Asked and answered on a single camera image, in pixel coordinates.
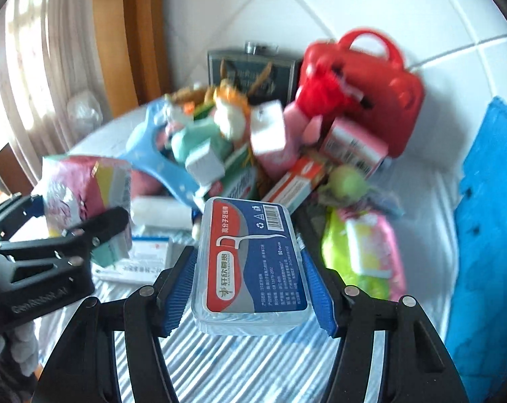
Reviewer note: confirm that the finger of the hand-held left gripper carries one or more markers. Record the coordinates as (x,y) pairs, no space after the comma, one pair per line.
(31,205)
(106,222)

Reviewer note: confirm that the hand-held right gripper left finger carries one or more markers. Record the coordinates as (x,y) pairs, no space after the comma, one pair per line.
(178,302)

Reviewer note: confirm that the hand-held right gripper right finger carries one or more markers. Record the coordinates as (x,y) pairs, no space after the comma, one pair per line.
(322,302)

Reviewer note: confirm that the pink yellow pad pack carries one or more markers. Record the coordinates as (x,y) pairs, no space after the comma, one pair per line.
(77,193)

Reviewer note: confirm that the clear plastic floss box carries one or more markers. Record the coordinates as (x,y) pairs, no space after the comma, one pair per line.
(249,260)

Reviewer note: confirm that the blue plastic crate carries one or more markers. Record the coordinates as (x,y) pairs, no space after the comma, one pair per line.
(488,218)

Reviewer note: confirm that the person's left hand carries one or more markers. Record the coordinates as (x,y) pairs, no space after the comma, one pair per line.
(22,344)

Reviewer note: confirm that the white blue medicine box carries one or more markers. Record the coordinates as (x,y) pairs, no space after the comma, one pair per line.
(148,252)

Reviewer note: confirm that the long white box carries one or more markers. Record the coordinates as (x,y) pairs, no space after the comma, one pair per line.
(131,275)

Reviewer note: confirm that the white paper roll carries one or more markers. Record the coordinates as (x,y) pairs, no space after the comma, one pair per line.
(161,214)

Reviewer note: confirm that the light pink plush toy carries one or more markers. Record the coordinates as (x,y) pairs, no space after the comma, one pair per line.
(146,182)

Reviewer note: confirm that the green pink wet wipes pack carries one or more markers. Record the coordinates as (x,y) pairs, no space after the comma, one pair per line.
(362,243)

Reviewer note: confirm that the light blue plastic hand mirror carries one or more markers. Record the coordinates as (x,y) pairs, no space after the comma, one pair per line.
(165,168)

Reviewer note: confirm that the white plastic bag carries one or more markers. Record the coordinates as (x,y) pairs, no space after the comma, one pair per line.
(83,109)

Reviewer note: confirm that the small white grey box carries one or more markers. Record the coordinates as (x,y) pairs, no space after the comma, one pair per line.
(203,163)

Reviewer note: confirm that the small clear blister pack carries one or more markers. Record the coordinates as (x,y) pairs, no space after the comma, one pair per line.
(383,203)

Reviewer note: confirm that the mint green plush toy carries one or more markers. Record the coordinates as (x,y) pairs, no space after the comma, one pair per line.
(194,142)

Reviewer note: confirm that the orange white box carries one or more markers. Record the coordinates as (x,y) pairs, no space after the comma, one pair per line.
(295,182)

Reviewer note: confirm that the green ball toy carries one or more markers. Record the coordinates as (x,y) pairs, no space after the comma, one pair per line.
(346,180)

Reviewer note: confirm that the green white toothpaste box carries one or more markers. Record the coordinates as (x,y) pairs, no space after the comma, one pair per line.
(241,180)

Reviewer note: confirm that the brown plush toy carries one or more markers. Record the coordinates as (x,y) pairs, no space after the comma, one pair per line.
(186,96)

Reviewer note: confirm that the light curtain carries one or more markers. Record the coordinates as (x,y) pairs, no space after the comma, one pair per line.
(35,50)

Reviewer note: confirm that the pink white medicine box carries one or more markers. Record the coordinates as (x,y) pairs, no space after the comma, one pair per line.
(354,145)

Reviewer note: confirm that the yellow white plush rabbit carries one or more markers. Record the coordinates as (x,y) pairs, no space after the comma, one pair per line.
(232,117)

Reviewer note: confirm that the pink plush pig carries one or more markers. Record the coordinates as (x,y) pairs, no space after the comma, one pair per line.
(304,128)

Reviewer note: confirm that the pink white cube box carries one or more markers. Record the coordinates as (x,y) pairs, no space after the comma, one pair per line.
(270,130)

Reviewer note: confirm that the black gift box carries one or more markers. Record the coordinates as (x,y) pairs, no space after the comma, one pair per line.
(236,67)

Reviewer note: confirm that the red plush toy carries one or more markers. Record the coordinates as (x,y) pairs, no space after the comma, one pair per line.
(320,96)

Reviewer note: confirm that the metal hip flask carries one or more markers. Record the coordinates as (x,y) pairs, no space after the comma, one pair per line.
(254,48)

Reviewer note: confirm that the wooden frame post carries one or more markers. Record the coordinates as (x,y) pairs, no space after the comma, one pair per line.
(127,29)

